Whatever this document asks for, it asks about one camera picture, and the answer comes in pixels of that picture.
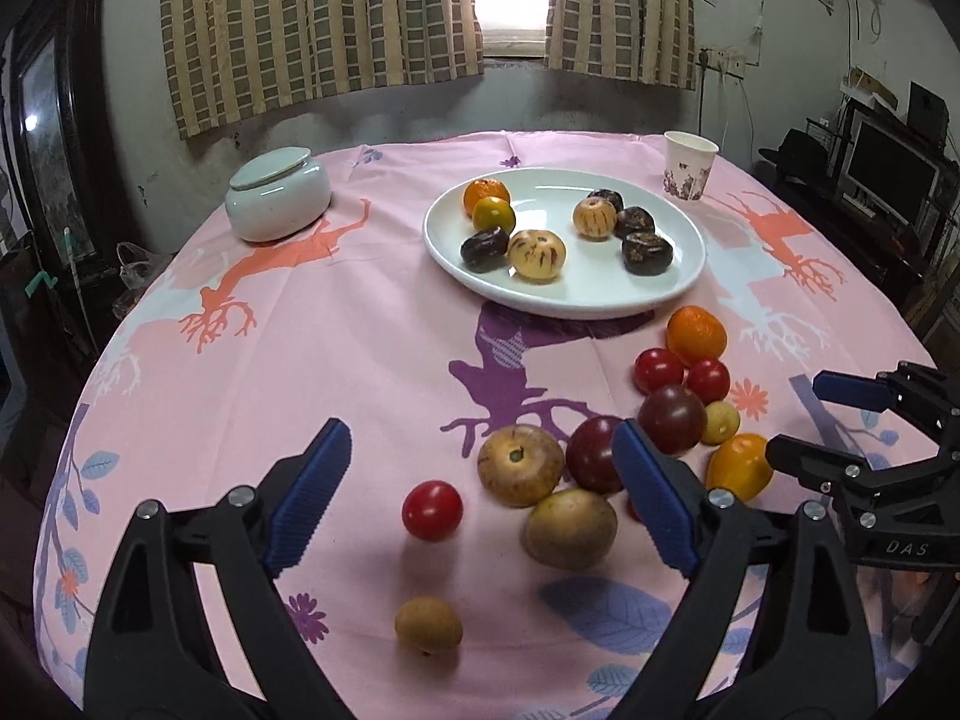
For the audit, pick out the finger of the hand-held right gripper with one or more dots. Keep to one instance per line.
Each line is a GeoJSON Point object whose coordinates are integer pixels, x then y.
{"type": "Point", "coordinates": [847, 388]}
{"type": "Point", "coordinates": [810, 459]}

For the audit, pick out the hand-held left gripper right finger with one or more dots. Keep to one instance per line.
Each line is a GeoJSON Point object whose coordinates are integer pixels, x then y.
{"type": "Point", "coordinates": [656, 506]}

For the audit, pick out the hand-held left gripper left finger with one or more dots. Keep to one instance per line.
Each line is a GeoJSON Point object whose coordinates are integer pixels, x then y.
{"type": "Point", "coordinates": [311, 502]}

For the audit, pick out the orange-yellow tomato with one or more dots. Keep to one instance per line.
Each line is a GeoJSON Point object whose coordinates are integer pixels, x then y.
{"type": "Point", "coordinates": [739, 467]}

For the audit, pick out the dark red plum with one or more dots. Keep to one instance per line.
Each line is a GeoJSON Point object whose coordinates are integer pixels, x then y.
{"type": "Point", "coordinates": [671, 418]}
{"type": "Point", "coordinates": [592, 454]}

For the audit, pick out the olive-tan round fruit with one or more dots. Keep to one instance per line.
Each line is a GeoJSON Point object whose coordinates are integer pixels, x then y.
{"type": "Point", "coordinates": [570, 529]}

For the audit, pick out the brown passion fruit with stem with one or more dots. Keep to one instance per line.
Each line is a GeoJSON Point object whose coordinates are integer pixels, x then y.
{"type": "Point", "coordinates": [520, 465]}

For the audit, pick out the small tan round fruit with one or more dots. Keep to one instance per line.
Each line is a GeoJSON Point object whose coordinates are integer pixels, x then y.
{"type": "Point", "coordinates": [428, 625]}

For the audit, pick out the white oval plate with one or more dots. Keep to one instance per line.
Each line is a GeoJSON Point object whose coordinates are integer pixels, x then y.
{"type": "Point", "coordinates": [585, 281]}

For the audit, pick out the large striped pepino melon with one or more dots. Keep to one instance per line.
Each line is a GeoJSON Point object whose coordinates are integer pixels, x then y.
{"type": "Point", "coordinates": [536, 255]}

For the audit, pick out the small striped pepino melon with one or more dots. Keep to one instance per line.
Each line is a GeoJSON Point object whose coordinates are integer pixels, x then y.
{"type": "Point", "coordinates": [592, 219]}

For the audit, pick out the green-orange tomato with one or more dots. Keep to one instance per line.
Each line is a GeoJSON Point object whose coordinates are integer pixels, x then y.
{"type": "Point", "coordinates": [493, 215]}

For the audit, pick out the large orange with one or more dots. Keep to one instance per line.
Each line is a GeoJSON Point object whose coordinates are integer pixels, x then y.
{"type": "Point", "coordinates": [481, 191]}

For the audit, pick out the small pale yellow fruit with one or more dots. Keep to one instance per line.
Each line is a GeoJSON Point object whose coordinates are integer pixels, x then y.
{"type": "Point", "coordinates": [720, 421]}

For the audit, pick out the small red cherry tomato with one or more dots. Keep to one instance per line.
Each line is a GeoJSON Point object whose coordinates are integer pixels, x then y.
{"type": "Point", "coordinates": [658, 370]}
{"type": "Point", "coordinates": [708, 379]}

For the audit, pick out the pink printed tablecloth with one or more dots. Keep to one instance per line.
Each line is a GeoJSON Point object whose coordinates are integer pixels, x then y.
{"type": "Point", "coordinates": [300, 352]}

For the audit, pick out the black metal rack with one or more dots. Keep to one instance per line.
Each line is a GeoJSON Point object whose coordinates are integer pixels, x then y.
{"type": "Point", "coordinates": [877, 240]}

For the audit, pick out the small mandarin orange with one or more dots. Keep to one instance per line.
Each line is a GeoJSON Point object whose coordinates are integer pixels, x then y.
{"type": "Point", "coordinates": [696, 334]}

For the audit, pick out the computer monitor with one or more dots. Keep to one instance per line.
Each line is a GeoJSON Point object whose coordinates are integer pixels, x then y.
{"type": "Point", "coordinates": [889, 161]}

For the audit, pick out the black hat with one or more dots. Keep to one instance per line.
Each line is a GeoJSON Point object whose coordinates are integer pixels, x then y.
{"type": "Point", "coordinates": [799, 150]}

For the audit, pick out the printed paper cup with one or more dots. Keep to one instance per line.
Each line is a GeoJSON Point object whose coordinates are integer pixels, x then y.
{"type": "Point", "coordinates": [688, 165]}

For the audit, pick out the black speaker box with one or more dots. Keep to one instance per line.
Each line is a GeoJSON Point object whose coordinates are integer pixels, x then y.
{"type": "Point", "coordinates": [926, 105]}

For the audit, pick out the clear plastic bag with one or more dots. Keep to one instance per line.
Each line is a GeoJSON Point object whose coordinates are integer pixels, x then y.
{"type": "Point", "coordinates": [135, 266]}

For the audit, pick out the pale green lidded ceramic jar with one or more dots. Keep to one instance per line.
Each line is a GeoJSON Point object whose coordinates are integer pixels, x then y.
{"type": "Point", "coordinates": [277, 199]}

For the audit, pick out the cardboard box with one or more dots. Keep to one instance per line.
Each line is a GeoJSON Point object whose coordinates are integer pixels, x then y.
{"type": "Point", "coordinates": [870, 82]}

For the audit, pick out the narrow checked curtain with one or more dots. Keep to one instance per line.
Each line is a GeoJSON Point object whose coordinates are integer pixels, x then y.
{"type": "Point", "coordinates": [622, 7]}

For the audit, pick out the dark wooden cabinet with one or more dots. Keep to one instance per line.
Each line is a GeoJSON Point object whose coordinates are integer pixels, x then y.
{"type": "Point", "coordinates": [45, 127]}

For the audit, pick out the wide checked curtain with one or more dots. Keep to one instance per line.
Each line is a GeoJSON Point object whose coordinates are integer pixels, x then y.
{"type": "Point", "coordinates": [315, 15]}

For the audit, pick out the white wall socket strip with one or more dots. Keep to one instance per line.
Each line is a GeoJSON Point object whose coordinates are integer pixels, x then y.
{"type": "Point", "coordinates": [724, 60]}

